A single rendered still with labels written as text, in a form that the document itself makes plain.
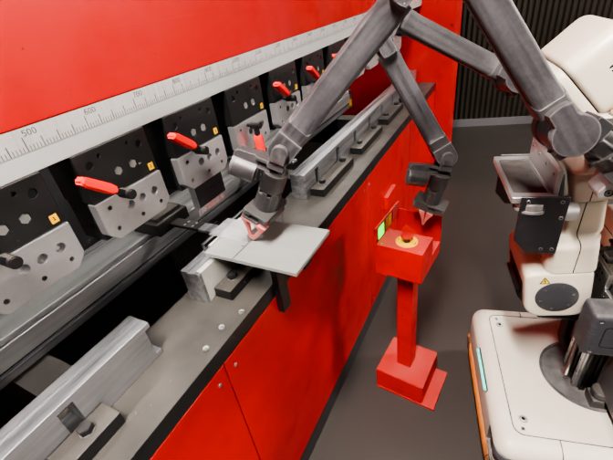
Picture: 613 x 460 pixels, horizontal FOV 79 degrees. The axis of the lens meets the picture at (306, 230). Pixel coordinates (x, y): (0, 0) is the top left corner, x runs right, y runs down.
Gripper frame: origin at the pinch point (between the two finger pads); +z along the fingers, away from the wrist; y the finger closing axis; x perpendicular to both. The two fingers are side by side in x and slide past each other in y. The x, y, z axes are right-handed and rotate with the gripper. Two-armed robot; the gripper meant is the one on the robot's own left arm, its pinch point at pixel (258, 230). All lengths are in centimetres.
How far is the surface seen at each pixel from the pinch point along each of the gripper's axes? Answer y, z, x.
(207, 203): 3.1, -1.8, -13.8
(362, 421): -16, 83, 62
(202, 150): 7.4, -20.0, -14.3
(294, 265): 8.1, -5.3, 13.7
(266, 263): 9.4, -2.3, 7.9
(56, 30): 25, -40, -29
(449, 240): -154, 78, 72
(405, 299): -40, 33, 49
